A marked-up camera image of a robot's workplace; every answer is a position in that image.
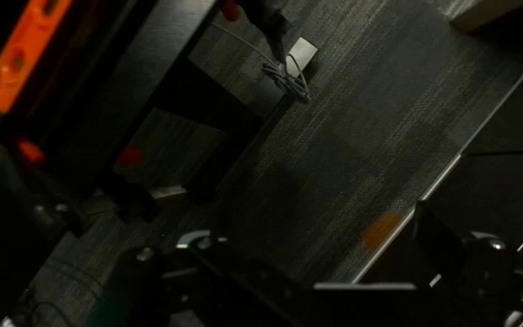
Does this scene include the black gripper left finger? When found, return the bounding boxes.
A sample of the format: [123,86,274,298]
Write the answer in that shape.
[87,231,310,327]

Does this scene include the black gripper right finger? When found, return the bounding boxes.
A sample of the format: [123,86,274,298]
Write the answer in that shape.
[414,202,523,327]

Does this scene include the closed black drawer cabinet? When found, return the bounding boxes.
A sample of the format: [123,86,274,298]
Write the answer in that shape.
[341,73,523,284]

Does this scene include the orange spirit level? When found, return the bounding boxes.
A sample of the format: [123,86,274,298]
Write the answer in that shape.
[0,0,72,115]

